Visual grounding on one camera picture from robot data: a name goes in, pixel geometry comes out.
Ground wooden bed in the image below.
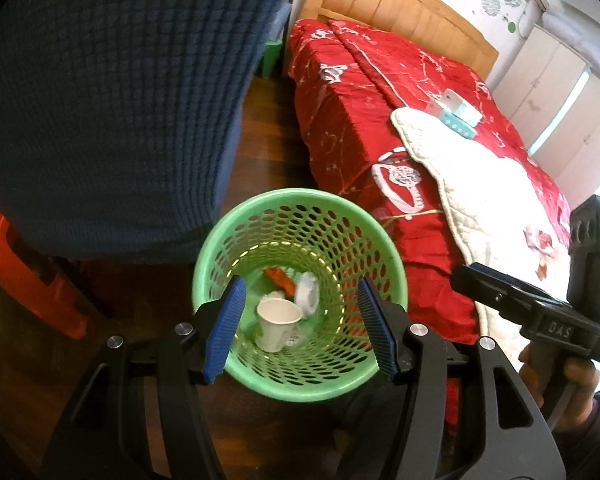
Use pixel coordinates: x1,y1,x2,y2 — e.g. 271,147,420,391
297,0,501,78

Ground blue fabric office chair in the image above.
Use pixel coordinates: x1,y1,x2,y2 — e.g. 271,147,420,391
0,0,301,266

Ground green plastic mesh basket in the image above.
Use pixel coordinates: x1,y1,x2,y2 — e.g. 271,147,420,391
192,188,408,403

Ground white paper cup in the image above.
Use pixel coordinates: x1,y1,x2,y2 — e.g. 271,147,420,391
256,298,304,353

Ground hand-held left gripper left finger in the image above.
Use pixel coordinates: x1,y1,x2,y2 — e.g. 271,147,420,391
40,275,248,480

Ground person's dark trousers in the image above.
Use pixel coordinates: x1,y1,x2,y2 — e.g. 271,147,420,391
330,387,431,480

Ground teal dotted box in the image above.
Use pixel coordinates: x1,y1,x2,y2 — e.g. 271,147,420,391
427,105,476,138

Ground white wardrobe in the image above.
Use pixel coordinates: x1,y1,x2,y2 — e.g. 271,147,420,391
492,25,588,126
527,75,600,196

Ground bed with red cover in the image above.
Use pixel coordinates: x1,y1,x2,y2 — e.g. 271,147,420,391
285,18,573,428

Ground pink snack wrapper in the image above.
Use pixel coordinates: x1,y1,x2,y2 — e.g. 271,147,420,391
524,225,556,256

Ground white quilted blanket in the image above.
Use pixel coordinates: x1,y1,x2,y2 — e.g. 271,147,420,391
391,107,576,348

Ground green plastic stool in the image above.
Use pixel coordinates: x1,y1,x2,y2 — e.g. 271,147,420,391
260,37,286,78

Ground orange plastic box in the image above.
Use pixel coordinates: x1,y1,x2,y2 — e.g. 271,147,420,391
0,192,88,336

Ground folded bedding on wardrobe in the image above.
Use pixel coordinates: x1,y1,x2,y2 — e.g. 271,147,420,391
542,5,600,91

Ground orange snack wrapper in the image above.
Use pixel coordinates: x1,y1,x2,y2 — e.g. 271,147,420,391
263,267,298,293

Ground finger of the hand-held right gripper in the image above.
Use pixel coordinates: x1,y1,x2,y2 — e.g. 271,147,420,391
452,262,563,328

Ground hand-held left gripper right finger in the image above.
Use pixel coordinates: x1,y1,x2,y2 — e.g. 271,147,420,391
355,277,568,480

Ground teal tissue pack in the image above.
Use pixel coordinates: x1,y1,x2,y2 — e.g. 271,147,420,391
437,88,483,126

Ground person's right hand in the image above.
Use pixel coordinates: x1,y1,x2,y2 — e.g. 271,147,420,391
519,347,600,431

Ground paper wrapper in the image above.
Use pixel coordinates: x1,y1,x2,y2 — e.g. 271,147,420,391
295,271,321,318

